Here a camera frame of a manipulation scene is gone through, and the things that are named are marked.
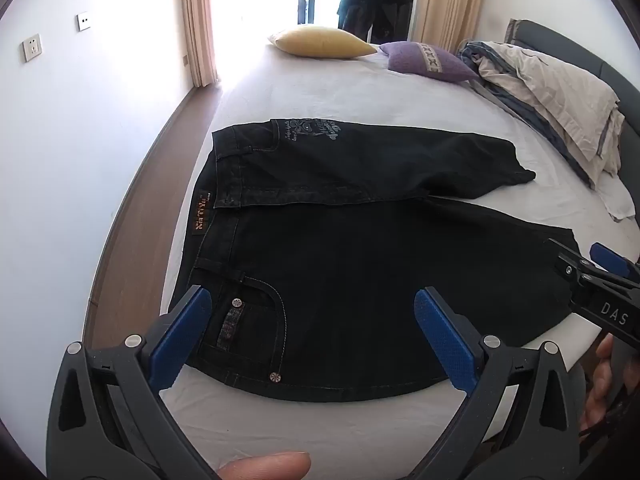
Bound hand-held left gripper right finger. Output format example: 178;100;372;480
410;287;583;480

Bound yellow pillow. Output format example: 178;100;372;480
267;27;377;57

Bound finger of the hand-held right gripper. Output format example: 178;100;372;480
589;242;640;282
547;237;601;286

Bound grey bed headboard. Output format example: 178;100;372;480
505;19;640;136

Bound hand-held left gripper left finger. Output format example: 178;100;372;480
37;285;221;480

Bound dark hanging clothing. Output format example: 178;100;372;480
337;0;412;43

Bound beige grey bed pillows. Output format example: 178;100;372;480
457;40;638;222

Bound purple pillow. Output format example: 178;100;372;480
379;41;481;83

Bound person's left hand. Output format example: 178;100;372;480
217;452;312;480

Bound black denim pants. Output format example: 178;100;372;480
167;117;581;403

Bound bed with white sheet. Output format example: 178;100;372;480
82;37;640;480

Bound person's right hand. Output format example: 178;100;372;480
580;332;623;436

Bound beige curtain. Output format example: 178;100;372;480
179;0;221;90
410;0;493;53

